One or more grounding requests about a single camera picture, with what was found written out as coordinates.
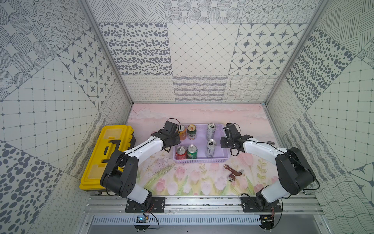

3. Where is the white energy can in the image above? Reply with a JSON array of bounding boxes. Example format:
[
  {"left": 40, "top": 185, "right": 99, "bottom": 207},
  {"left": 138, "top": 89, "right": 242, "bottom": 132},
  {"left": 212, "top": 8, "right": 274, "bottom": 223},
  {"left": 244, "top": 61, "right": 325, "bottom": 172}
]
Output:
[
  {"left": 206, "top": 123, "right": 216, "bottom": 140},
  {"left": 206, "top": 139, "right": 217, "bottom": 158}
]

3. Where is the yellow black toolbox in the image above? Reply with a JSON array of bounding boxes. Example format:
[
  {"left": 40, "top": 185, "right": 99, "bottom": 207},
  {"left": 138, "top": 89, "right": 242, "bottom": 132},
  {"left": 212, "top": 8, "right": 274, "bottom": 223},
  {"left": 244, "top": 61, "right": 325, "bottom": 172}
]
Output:
[{"left": 79, "top": 125, "right": 136, "bottom": 192}]

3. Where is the red cola can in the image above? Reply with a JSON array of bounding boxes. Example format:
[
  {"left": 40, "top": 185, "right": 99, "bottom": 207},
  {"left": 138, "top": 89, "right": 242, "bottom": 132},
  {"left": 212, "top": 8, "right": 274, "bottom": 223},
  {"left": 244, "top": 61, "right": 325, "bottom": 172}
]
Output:
[{"left": 175, "top": 146, "right": 187, "bottom": 160}]

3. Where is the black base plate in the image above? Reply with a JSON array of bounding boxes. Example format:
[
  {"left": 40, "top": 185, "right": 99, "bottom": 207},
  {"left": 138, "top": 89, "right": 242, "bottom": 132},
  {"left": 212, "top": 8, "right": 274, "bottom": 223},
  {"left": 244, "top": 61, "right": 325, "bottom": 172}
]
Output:
[
  {"left": 125, "top": 197, "right": 166, "bottom": 213},
  {"left": 240, "top": 196, "right": 282, "bottom": 213}
]

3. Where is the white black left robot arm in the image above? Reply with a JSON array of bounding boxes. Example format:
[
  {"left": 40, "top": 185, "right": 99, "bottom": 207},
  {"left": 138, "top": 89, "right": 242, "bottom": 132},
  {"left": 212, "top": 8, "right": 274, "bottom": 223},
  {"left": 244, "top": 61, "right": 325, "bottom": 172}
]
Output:
[{"left": 100, "top": 120, "right": 182, "bottom": 210}]

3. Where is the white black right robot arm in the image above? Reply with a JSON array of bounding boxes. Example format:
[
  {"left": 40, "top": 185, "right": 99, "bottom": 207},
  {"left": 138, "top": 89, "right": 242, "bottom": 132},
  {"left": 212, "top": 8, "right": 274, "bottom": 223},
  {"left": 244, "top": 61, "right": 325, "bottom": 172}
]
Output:
[{"left": 221, "top": 123, "right": 317, "bottom": 207}]

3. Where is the brown metal hand tool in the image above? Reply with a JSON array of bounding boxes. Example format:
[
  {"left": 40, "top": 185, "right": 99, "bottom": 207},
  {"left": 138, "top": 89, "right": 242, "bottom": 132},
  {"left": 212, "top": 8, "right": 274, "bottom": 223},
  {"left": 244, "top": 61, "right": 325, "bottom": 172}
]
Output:
[{"left": 224, "top": 164, "right": 244, "bottom": 182}]

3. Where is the white energy can front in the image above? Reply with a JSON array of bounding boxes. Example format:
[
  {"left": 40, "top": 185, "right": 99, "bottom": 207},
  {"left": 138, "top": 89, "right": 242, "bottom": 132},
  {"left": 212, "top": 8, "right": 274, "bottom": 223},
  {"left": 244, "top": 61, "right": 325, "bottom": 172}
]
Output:
[{"left": 206, "top": 139, "right": 217, "bottom": 158}]

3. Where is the aluminium rail frame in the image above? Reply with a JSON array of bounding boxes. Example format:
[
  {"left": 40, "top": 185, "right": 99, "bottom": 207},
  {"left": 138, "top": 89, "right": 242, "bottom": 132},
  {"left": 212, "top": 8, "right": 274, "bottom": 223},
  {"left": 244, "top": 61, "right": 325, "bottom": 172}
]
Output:
[{"left": 77, "top": 195, "right": 332, "bottom": 234}]

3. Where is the green soda can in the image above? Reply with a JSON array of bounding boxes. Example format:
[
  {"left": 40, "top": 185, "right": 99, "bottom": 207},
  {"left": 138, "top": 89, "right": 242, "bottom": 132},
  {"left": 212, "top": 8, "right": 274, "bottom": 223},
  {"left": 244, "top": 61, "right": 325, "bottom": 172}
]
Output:
[{"left": 187, "top": 144, "right": 198, "bottom": 160}]

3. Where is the lilac perforated plastic basket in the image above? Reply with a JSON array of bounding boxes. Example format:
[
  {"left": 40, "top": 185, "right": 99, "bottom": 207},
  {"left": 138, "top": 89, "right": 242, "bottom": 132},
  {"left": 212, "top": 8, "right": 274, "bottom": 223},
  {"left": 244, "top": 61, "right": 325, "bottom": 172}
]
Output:
[{"left": 171, "top": 123, "right": 231, "bottom": 163}]

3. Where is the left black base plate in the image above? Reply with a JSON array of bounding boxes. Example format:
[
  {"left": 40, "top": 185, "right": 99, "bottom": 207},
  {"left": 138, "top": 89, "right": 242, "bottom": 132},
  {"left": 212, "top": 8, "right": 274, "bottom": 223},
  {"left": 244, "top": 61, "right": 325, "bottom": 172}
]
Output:
[{"left": 125, "top": 197, "right": 166, "bottom": 213}]

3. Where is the green gold-top can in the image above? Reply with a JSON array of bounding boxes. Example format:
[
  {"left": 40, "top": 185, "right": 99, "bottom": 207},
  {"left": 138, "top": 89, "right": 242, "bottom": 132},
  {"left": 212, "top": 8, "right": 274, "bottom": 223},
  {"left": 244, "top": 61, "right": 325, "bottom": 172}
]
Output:
[{"left": 187, "top": 124, "right": 197, "bottom": 140}]

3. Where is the orange soda can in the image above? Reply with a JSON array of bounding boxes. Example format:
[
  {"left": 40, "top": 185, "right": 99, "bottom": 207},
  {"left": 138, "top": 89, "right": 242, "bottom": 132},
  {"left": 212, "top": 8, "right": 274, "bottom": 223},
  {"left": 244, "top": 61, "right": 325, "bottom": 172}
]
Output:
[{"left": 179, "top": 125, "right": 187, "bottom": 141}]

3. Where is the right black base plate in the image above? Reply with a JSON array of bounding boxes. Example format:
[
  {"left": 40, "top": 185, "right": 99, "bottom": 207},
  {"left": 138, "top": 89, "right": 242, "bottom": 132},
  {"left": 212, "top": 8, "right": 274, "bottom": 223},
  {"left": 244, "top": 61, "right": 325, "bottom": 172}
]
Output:
[{"left": 240, "top": 196, "right": 282, "bottom": 213}]

